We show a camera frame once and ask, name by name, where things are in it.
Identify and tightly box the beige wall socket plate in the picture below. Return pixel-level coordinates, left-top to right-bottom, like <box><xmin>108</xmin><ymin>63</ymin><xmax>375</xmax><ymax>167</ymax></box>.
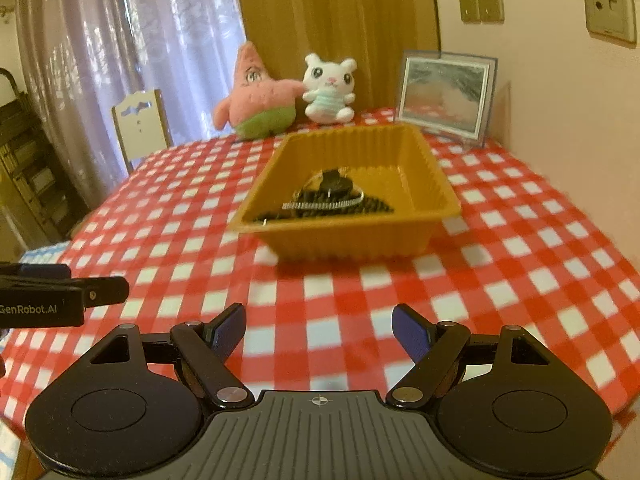
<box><xmin>581</xmin><ymin>0</ymin><xmax>636</xmax><ymax>43</ymax></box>

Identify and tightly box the brown bead necklace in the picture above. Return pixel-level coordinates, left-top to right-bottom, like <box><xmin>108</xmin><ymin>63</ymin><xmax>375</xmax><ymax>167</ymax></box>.
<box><xmin>260</xmin><ymin>192</ymin><xmax>396</xmax><ymax>223</ymax></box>

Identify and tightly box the black bangle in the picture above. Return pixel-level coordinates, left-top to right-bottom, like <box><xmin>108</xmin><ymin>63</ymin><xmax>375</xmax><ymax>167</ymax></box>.
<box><xmin>297</xmin><ymin>180</ymin><xmax>363</xmax><ymax>203</ymax></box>

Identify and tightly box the framed picture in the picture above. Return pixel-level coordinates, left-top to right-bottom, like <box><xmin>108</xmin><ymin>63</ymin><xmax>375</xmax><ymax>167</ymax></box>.
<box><xmin>395</xmin><ymin>50</ymin><xmax>499</xmax><ymax>150</ymax></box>

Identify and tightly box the sheer lace curtain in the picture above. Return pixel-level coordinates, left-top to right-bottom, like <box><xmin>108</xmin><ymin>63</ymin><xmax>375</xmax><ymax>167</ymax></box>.
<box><xmin>15</xmin><ymin>0</ymin><xmax>248</xmax><ymax>206</ymax></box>

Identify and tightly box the yellow plastic tray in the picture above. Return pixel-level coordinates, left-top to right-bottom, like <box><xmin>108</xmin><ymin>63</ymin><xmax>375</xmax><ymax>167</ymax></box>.
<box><xmin>227</xmin><ymin>124</ymin><xmax>462</xmax><ymax>262</ymax></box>

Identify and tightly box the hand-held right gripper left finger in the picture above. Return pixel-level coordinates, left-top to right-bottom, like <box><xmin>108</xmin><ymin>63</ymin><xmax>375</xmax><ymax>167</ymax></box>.
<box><xmin>87</xmin><ymin>303</ymin><xmax>253</xmax><ymax>409</ymax></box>

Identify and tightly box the dark wooden rack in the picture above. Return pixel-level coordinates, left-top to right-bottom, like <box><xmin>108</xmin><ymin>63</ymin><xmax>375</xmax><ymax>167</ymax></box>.
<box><xmin>0</xmin><ymin>67</ymin><xmax>91</xmax><ymax>246</ymax></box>

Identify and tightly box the silver link bracelet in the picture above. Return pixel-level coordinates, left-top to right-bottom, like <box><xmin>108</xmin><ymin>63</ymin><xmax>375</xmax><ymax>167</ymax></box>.
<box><xmin>282</xmin><ymin>197</ymin><xmax>363</xmax><ymax>211</ymax></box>

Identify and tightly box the pink starfish plush toy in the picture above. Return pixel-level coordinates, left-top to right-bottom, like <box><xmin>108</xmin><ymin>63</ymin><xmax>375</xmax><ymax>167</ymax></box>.
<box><xmin>212</xmin><ymin>41</ymin><xmax>307</xmax><ymax>141</ymax></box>

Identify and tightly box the white bear plush toy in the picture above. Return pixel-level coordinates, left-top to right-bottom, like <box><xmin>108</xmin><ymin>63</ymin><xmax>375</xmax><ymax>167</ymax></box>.
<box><xmin>302</xmin><ymin>53</ymin><xmax>358</xmax><ymax>124</ymax></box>

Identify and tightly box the wooden door panel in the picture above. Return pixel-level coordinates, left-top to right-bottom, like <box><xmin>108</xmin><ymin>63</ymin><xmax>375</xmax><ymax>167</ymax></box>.
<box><xmin>232</xmin><ymin>0</ymin><xmax>441</xmax><ymax>111</ymax></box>

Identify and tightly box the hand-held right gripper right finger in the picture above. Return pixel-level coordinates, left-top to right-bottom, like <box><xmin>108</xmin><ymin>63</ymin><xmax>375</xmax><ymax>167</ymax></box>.
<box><xmin>386</xmin><ymin>303</ymin><xmax>551</xmax><ymax>408</ymax></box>

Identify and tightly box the red checkered tablecloth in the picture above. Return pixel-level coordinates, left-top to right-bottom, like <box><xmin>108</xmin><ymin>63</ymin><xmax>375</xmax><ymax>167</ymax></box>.
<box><xmin>0</xmin><ymin>107</ymin><xmax>640</xmax><ymax>428</ymax></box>

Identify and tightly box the cream wooden chair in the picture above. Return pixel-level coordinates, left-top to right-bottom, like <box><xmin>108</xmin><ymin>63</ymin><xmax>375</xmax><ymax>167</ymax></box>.
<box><xmin>111</xmin><ymin>89</ymin><xmax>174</xmax><ymax>173</ymax></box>

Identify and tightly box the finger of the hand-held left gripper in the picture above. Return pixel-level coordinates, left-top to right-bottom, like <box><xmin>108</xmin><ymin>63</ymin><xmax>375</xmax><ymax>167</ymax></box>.
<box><xmin>0</xmin><ymin>275</ymin><xmax>130</xmax><ymax>307</ymax></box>
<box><xmin>0</xmin><ymin>262</ymin><xmax>71</xmax><ymax>281</ymax></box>

